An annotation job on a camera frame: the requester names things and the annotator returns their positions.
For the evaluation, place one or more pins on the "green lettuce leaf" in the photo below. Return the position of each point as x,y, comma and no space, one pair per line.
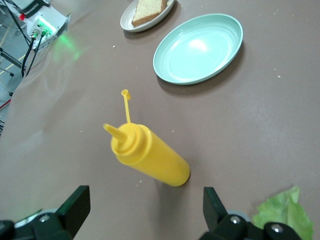
282,202

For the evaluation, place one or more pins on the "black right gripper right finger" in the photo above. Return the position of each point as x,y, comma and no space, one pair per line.
216,217

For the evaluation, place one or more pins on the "brown bread slice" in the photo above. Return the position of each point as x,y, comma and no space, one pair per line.
147,11

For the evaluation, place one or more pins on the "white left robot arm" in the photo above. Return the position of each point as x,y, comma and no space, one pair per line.
47,17

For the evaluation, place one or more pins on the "beige plate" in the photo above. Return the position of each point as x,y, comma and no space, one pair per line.
126,21

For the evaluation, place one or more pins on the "mint green plate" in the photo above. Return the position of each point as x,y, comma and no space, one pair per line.
197,50

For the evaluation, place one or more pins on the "yellow mustard squeeze bottle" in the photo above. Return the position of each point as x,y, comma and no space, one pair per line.
152,160

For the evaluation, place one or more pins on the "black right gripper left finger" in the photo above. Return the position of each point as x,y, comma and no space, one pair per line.
72,215

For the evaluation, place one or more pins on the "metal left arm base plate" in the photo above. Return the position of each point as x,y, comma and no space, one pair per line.
65,22

